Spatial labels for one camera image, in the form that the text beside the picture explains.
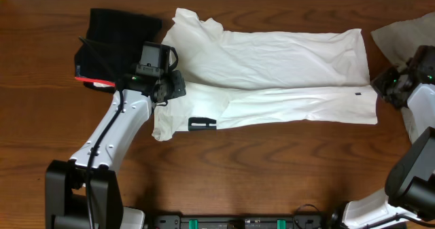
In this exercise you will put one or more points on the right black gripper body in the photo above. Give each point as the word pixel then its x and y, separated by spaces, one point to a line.
pixel 386 85

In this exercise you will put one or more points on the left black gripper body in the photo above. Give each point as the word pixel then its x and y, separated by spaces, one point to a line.
pixel 111 75

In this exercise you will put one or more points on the white t-shirt black logo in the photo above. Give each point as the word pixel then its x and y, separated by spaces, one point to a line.
pixel 240 79

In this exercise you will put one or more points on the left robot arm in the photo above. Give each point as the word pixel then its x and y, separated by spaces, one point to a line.
pixel 83 192

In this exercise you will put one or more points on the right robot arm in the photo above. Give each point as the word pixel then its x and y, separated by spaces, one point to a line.
pixel 408 195

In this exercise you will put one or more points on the beige khaki shorts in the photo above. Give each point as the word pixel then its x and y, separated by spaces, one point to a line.
pixel 399 42

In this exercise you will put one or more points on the black folded garment red trim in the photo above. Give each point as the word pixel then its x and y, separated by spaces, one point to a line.
pixel 113 43

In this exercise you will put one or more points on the white folded garment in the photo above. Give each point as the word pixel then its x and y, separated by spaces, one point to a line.
pixel 101 85

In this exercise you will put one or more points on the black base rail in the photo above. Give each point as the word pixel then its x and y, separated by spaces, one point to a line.
pixel 303 220

